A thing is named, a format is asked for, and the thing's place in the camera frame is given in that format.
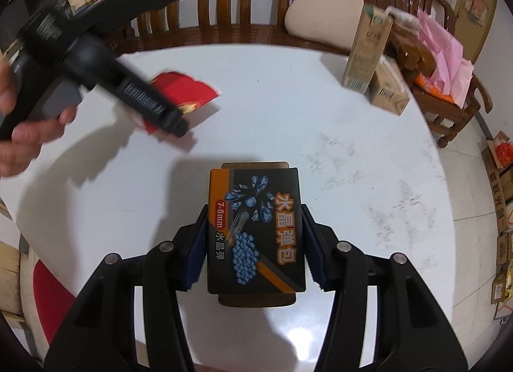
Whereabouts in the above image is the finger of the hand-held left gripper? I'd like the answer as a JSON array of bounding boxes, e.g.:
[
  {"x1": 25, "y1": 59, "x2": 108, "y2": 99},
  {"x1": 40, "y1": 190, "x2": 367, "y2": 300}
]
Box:
[{"x1": 114, "y1": 70, "x2": 190, "y2": 139}]

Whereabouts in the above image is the brown wooden sofa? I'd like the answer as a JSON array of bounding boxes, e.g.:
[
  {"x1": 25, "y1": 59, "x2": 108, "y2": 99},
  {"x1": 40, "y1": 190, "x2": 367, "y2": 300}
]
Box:
[{"x1": 108, "y1": 0, "x2": 377, "y2": 57}]

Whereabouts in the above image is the red stool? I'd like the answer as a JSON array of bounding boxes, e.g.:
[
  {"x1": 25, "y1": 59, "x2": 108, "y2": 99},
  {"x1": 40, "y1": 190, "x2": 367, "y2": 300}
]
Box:
[{"x1": 31, "y1": 259, "x2": 78, "y2": 345}]

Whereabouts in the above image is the pink plastic bag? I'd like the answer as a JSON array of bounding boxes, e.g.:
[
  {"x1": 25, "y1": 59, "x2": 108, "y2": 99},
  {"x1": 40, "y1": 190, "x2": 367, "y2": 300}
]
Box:
[{"x1": 417, "y1": 9, "x2": 476, "y2": 107}]

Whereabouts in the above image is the person's left hand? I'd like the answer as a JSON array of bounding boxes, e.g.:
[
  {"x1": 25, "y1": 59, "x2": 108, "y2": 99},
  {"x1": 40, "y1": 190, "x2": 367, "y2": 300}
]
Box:
[{"x1": 0, "y1": 62, "x2": 78, "y2": 178}]

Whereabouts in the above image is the red snack packet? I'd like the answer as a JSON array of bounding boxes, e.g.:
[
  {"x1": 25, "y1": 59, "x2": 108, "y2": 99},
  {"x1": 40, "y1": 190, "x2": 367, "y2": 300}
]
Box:
[{"x1": 138, "y1": 71, "x2": 223, "y2": 143}]

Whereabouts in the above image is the orange bag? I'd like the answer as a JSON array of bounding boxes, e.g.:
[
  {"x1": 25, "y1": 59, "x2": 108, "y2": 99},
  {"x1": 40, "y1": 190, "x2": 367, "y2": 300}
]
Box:
[{"x1": 414, "y1": 75, "x2": 454, "y2": 103}]

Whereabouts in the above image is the yellowish door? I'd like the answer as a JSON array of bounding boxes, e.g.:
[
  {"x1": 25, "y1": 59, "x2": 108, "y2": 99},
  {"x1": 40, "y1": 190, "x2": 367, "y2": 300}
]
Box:
[{"x1": 452, "y1": 0, "x2": 500, "y2": 65}]

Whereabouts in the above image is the beige green drink carton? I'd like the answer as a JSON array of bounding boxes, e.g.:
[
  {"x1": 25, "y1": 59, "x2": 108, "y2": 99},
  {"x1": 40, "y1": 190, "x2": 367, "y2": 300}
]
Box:
[
  {"x1": 342, "y1": 4, "x2": 394, "y2": 95},
  {"x1": 369, "y1": 55, "x2": 412, "y2": 116}
]

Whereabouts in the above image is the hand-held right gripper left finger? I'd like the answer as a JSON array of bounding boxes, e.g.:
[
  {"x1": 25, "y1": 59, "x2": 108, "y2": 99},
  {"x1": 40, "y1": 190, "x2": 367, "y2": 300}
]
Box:
[{"x1": 44, "y1": 204, "x2": 213, "y2": 372}]

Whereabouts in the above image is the printed cardboard box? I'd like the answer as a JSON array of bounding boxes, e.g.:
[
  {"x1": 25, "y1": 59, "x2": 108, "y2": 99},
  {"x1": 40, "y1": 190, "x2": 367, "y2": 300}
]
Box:
[{"x1": 486, "y1": 168, "x2": 513, "y2": 236}]

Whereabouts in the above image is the black box with blue print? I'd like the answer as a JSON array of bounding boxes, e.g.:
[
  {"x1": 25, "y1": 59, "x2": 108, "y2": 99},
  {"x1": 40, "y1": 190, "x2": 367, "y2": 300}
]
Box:
[{"x1": 207, "y1": 161, "x2": 307, "y2": 307}]

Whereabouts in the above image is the red paper door decoration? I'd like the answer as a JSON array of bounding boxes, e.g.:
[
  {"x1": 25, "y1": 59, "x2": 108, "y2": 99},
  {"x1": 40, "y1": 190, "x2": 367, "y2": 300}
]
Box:
[{"x1": 465, "y1": 0, "x2": 488, "y2": 25}]

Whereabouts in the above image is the beige cushion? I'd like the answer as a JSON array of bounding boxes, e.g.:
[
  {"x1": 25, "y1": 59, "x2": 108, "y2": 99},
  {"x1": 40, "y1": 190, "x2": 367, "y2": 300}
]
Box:
[{"x1": 284, "y1": 0, "x2": 365, "y2": 38}]

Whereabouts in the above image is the brown wooden armchair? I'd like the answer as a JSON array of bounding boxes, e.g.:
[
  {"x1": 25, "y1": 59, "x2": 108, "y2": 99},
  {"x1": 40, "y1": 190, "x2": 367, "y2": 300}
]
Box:
[{"x1": 373, "y1": 0, "x2": 494, "y2": 148}]

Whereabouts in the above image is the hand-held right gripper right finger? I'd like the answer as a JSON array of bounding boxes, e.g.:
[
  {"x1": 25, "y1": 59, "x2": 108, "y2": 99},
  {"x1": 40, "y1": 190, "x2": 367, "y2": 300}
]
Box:
[{"x1": 300, "y1": 204, "x2": 470, "y2": 372}]

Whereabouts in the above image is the plain cardboard box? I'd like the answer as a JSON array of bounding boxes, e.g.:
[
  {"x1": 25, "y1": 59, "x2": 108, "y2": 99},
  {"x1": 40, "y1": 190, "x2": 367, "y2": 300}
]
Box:
[{"x1": 491, "y1": 232, "x2": 513, "y2": 321}]

